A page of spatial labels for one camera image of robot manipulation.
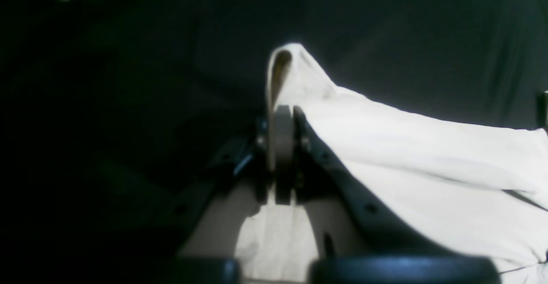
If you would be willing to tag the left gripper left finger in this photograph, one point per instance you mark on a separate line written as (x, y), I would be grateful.
(220, 176)

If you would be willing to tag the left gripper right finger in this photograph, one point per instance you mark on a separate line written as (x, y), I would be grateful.
(347, 218)

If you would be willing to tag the white T-shirt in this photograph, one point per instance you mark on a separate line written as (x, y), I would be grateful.
(475, 189)

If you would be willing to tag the black table cloth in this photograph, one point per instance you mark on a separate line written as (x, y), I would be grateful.
(93, 91)

